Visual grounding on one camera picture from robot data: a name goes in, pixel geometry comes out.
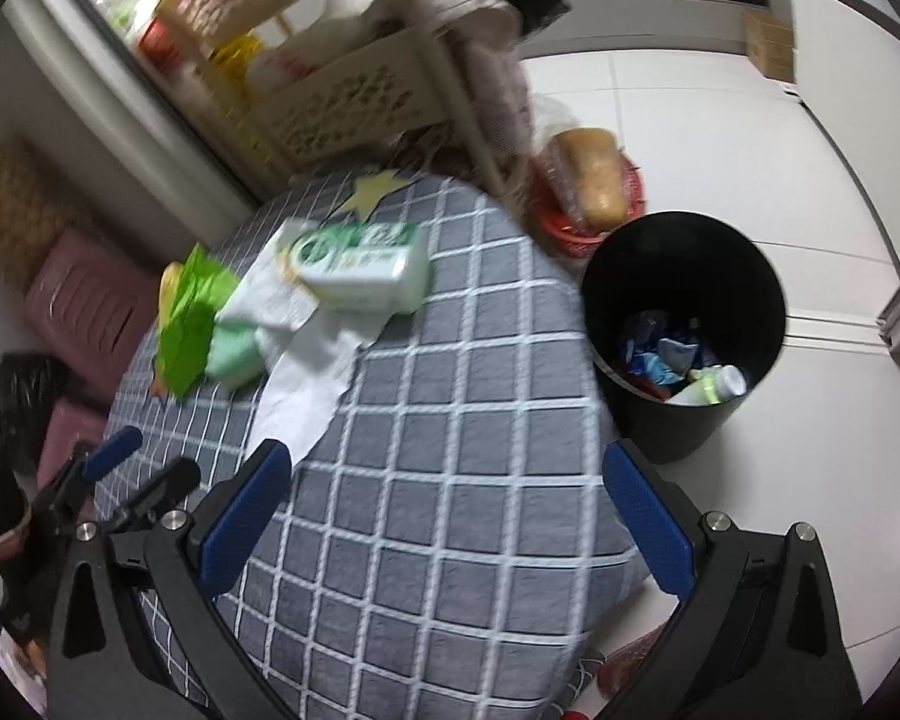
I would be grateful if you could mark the brown bread loaf bag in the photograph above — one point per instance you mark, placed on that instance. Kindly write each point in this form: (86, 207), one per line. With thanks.
(588, 177)

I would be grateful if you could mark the green plastic bag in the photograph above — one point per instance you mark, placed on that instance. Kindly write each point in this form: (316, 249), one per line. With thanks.
(190, 295)

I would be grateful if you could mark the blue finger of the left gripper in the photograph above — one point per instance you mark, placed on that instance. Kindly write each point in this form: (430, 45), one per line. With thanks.
(111, 453)

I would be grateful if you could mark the black plastic bag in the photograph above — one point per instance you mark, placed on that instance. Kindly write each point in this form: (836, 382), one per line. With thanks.
(31, 384)

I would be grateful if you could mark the grey cloth on rack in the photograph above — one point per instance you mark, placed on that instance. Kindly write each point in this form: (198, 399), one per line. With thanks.
(484, 36)

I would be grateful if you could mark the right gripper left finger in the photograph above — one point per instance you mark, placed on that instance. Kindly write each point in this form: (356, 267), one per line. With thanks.
(195, 563)

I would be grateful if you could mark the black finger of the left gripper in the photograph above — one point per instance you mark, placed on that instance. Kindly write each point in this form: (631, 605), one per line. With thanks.
(164, 492)

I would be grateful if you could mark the white paper towel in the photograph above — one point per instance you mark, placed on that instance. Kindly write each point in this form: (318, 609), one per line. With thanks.
(307, 351)

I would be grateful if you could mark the grey checked tablecloth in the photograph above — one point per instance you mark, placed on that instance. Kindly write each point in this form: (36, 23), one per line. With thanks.
(447, 547)

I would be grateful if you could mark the green white tissue pack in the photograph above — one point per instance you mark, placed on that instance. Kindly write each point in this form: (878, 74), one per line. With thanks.
(365, 268)

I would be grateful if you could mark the cardboard box on floor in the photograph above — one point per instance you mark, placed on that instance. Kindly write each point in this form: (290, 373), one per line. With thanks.
(769, 45)

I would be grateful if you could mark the beige plastic storage rack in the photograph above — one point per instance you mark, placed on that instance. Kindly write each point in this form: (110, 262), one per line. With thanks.
(303, 80)

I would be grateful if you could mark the pink plastic stool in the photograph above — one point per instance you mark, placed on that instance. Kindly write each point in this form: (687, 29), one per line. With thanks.
(91, 307)

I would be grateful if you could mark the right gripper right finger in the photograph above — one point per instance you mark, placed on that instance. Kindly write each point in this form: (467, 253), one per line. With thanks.
(697, 558)

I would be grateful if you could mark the red plastic basket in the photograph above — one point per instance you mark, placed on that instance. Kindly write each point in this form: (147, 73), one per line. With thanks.
(553, 224)

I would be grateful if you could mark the white green plastic bottle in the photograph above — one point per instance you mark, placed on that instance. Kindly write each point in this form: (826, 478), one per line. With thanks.
(711, 386)

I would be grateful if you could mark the black trash bin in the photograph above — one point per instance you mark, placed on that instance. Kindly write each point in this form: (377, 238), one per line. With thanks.
(706, 279)

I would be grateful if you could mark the blue white snack bag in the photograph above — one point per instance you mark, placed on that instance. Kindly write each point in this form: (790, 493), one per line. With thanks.
(657, 355)

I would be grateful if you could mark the light green soft pack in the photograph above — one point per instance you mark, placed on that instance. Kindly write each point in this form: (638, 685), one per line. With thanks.
(234, 359)

